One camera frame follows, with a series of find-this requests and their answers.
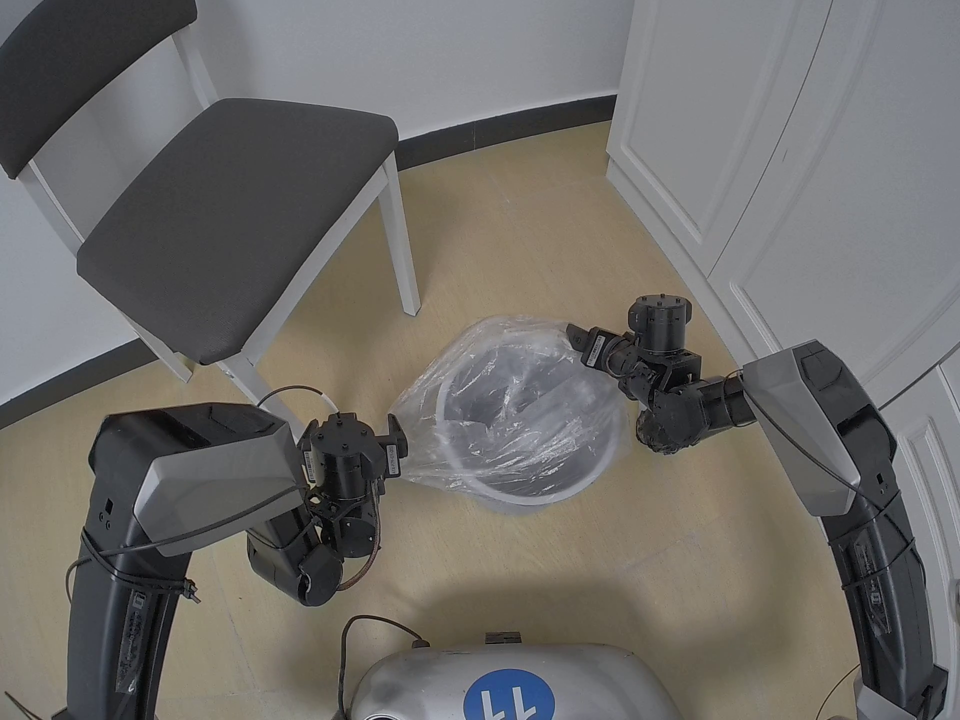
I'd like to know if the white wardrobe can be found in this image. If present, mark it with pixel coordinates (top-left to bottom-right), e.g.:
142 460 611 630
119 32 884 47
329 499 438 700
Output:
606 0 960 711

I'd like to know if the clear plastic bag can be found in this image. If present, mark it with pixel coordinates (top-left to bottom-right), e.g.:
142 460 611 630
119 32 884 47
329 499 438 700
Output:
388 314 627 489

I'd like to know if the white chair with grey seat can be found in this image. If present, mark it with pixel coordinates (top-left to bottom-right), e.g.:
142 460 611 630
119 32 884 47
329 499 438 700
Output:
0 0 421 409

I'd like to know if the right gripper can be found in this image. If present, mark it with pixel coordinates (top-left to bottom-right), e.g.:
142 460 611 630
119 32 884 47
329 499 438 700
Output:
562 321 639 382

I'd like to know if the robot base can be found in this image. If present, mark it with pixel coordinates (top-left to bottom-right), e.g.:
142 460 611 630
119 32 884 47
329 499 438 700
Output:
351 630 684 720

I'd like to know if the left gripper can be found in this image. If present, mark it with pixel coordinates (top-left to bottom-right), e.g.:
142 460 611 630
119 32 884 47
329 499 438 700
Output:
372 413 411 484

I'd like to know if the white trash bin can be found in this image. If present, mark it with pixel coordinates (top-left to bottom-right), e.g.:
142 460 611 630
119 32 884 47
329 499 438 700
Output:
442 342 625 516

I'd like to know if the black plastic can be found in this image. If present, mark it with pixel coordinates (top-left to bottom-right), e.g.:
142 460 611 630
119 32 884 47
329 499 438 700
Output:
636 402 680 459

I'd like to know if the black cable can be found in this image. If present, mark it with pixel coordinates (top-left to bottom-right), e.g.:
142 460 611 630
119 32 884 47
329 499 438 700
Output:
339 615 432 714

